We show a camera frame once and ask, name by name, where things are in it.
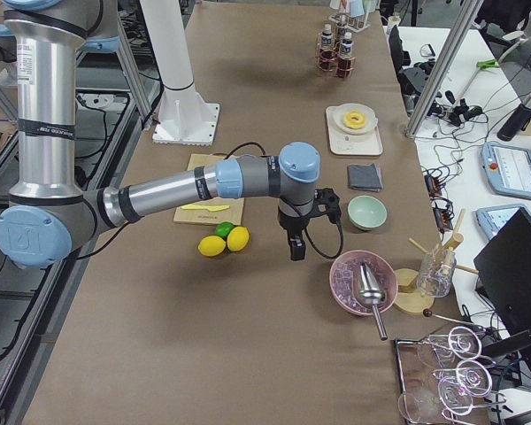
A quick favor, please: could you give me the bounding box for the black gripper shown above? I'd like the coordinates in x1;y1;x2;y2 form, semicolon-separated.
278;188;340;261

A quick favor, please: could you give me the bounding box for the tea bottle dark liquid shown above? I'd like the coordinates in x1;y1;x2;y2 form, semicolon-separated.
336;32;354;78

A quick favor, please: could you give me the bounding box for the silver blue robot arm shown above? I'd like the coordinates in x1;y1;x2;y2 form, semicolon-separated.
0;1;341;267

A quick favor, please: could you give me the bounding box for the cream serving tray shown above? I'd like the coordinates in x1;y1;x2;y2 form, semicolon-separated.
326;106;383;157

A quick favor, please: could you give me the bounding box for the metal glass tray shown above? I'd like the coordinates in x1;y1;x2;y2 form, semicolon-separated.
394;339;438;424

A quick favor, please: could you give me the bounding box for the tea bottle in rack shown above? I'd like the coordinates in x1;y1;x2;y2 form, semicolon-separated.
318;23;333;71
334;14;347;50

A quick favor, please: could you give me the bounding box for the pink ice bowl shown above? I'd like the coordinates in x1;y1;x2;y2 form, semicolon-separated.
329;250;398;316

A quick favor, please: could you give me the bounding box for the yellow lemon right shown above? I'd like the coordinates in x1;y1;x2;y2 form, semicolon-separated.
227;226;250;252

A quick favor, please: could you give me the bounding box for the yellow lemon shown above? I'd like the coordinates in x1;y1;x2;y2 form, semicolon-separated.
227;226;250;252
197;235;227;257

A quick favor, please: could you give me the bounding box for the wooden cutting board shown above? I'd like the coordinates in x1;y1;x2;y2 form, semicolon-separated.
173;153;245;226

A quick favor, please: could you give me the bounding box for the mint green bowl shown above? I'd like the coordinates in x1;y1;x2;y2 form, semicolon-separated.
347;196;388;230

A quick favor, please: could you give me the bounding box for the green lime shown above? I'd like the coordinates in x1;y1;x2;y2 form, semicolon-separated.
214;221;235;239

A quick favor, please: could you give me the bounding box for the yellow lemon left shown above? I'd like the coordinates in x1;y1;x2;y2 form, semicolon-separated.
197;235;227;257

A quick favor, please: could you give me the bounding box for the grey folded cloth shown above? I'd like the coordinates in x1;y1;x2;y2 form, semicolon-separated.
347;163;383;192

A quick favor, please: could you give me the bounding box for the yellow plastic knife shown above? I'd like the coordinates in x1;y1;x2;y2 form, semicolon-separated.
180;204;230;212

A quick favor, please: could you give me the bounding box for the yellow donut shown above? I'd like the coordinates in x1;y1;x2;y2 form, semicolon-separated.
342;111;366;129

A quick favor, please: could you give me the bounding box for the clear glass mug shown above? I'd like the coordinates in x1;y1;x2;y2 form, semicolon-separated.
417;248;457;298

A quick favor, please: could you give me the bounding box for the wooden mug tree stand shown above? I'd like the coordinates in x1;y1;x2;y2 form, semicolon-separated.
395;209;479;317

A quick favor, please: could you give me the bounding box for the white plate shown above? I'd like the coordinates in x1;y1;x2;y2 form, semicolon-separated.
329;103;378;135

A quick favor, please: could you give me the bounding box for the wine glass upper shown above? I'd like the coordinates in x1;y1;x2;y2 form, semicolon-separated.
416;326;495;367

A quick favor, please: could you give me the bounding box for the wine glass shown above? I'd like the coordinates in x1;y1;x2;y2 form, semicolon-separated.
432;359;493;397
416;326;495;367
397;376;473;424

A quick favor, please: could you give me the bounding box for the blue teach pendant lower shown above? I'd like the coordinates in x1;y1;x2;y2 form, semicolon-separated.
475;203;531;240

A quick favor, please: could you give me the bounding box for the blue teach pendant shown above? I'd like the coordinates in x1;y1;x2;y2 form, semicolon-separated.
475;203;531;240
481;143;531;199

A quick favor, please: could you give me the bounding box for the wine glass lower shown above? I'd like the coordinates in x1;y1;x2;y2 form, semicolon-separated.
397;376;473;424

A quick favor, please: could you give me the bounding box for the wine glass middle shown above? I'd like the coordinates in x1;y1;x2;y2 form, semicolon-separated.
432;359;493;397

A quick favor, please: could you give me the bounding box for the blue teach pendant upper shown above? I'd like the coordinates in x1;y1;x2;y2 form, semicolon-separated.
481;143;531;199

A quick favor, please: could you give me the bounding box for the black thermos bottle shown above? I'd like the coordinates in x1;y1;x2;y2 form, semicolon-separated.
496;93;531;142

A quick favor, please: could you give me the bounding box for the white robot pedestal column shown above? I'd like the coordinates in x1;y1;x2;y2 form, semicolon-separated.
141;0;219;146

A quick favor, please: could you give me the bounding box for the copper wire bottle rack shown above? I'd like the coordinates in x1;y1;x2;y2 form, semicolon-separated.
315;15;356;79

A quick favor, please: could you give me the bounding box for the aluminium frame post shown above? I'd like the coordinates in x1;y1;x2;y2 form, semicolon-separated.
405;0;483;139

